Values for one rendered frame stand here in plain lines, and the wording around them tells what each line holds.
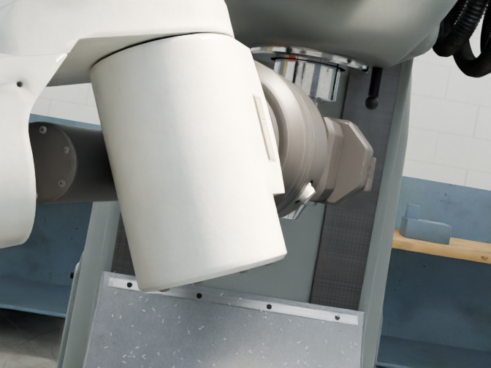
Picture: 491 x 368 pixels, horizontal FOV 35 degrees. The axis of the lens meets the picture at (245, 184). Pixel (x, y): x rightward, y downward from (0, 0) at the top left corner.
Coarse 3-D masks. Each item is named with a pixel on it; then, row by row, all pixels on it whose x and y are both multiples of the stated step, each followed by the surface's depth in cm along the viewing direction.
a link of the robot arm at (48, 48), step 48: (48, 0) 28; (96, 0) 29; (144, 0) 30; (192, 0) 32; (0, 48) 27; (48, 48) 28; (96, 48) 31; (0, 96) 27; (0, 144) 26; (0, 192) 26; (0, 240) 28
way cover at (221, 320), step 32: (128, 288) 92; (192, 288) 93; (96, 320) 90; (128, 320) 91; (160, 320) 91; (192, 320) 92; (224, 320) 92; (256, 320) 93; (288, 320) 93; (320, 320) 94; (352, 320) 94; (96, 352) 89; (128, 352) 90; (160, 352) 90; (192, 352) 90; (224, 352) 91; (256, 352) 91; (288, 352) 92; (320, 352) 92; (352, 352) 92
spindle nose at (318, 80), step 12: (276, 60) 55; (288, 60) 54; (300, 60) 54; (276, 72) 55; (288, 72) 54; (300, 72) 54; (312, 72) 54; (324, 72) 54; (336, 72) 55; (300, 84) 54; (312, 84) 54; (324, 84) 54; (336, 84) 55; (312, 96) 54; (324, 96) 54; (336, 96) 56
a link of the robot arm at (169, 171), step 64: (128, 64) 31; (192, 64) 31; (256, 64) 39; (64, 128) 33; (128, 128) 31; (192, 128) 31; (256, 128) 34; (64, 192) 32; (128, 192) 32; (192, 192) 31; (256, 192) 32; (192, 256) 30; (256, 256) 31
